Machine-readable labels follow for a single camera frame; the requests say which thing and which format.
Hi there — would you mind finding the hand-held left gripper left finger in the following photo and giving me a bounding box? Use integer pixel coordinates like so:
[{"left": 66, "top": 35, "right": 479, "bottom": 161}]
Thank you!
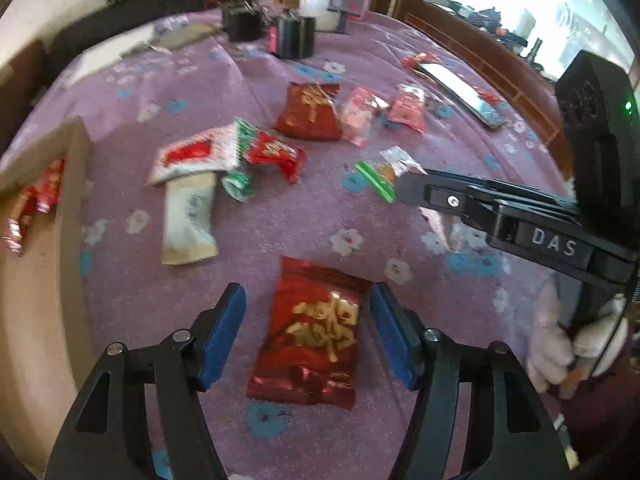
[{"left": 45, "top": 282, "right": 247, "bottom": 480}]

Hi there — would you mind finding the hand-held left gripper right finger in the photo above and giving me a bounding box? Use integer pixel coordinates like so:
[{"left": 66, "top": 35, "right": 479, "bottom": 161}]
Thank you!
[{"left": 370, "top": 282, "right": 573, "bottom": 480}]

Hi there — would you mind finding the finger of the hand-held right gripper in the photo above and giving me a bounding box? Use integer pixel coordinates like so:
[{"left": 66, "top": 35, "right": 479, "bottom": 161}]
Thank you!
[
  {"left": 395, "top": 171, "right": 502, "bottom": 232},
  {"left": 430, "top": 169, "right": 579, "bottom": 212}
]

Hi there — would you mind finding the green-edged clear snack packet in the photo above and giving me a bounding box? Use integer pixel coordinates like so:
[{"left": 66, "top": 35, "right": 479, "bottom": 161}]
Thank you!
[{"left": 355, "top": 145, "right": 427, "bottom": 205}]

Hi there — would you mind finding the red gold-print snack packet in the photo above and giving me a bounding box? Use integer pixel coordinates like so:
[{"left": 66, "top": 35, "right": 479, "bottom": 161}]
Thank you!
[
  {"left": 273, "top": 81, "right": 344, "bottom": 142},
  {"left": 246, "top": 256, "right": 374, "bottom": 411}
]

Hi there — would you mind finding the pink cartoon snack packet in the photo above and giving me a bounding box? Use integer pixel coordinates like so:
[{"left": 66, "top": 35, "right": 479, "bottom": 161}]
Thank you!
[
  {"left": 387, "top": 84, "right": 427, "bottom": 134},
  {"left": 339, "top": 85, "right": 390, "bottom": 147}
]

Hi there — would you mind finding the cardboard box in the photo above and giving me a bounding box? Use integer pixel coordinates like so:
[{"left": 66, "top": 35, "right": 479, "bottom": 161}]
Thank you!
[{"left": 0, "top": 116, "right": 97, "bottom": 466}]

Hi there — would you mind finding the person's right hand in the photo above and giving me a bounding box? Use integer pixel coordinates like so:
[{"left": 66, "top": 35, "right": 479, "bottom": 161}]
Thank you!
[{"left": 527, "top": 280, "right": 629, "bottom": 401}]

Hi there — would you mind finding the cream white snack packet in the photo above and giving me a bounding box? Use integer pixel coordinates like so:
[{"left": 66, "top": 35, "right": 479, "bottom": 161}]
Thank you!
[{"left": 160, "top": 172, "right": 220, "bottom": 267}]

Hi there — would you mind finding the purple floral cloth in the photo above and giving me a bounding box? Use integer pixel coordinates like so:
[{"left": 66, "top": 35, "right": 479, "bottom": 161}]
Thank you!
[{"left": 0, "top": 9, "right": 576, "bottom": 480}]

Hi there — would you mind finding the red packet under smartphone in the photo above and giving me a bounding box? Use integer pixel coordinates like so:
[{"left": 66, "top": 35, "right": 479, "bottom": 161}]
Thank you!
[{"left": 401, "top": 52, "right": 439, "bottom": 72}]

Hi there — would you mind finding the green clear candy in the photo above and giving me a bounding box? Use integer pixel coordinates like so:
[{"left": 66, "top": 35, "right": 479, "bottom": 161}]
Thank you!
[{"left": 221, "top": 170, "right": 255, "bottom": 203}]

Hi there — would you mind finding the brown wooden cabinet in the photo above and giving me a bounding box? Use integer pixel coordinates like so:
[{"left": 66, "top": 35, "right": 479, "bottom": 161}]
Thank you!
[{"left": 370, "top": 0, "right": 574, "bottom": 173}]

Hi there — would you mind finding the red green-label snack packet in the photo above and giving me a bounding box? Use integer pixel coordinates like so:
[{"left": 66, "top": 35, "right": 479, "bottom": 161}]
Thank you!
[{"left": 234, "top": 117, "right": 307, "bottom": 184}]

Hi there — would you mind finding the white container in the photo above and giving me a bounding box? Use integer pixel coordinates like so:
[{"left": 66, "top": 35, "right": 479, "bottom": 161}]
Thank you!
[{"left": 299, "top": 0, "right": 337, "bottom": 31}]

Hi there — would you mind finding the small red snack packet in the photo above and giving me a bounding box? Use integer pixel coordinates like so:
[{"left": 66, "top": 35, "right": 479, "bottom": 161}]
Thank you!
[{"left": 2, "top": 158, "right": 66, "bottom": 254}]

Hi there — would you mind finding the grey pouch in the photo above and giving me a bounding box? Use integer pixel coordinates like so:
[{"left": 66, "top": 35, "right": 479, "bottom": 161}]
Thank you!
[{"left": 149, "top": 22, "right": 222, "bottom": 52}]

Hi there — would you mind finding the white paper sheet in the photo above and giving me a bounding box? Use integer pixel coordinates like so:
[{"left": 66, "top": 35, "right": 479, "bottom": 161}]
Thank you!
[{"left": 64, "top": 24, "right": 157, "bottom": 87}]

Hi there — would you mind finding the black sofa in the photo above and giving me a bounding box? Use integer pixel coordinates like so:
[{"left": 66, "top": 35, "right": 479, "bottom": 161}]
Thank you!
[{"left": 47, "top": 0, "right": 346, "bottom": 58}]

